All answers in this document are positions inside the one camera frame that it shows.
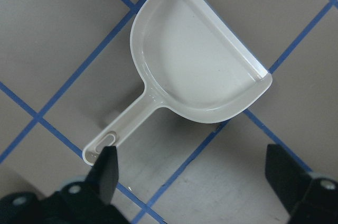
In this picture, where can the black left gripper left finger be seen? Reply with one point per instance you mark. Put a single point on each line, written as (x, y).
(103, 176)

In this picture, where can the white plastic dustpan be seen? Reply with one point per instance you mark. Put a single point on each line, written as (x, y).
(191, 63)

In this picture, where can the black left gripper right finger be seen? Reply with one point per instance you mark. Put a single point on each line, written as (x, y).
(288, 179)

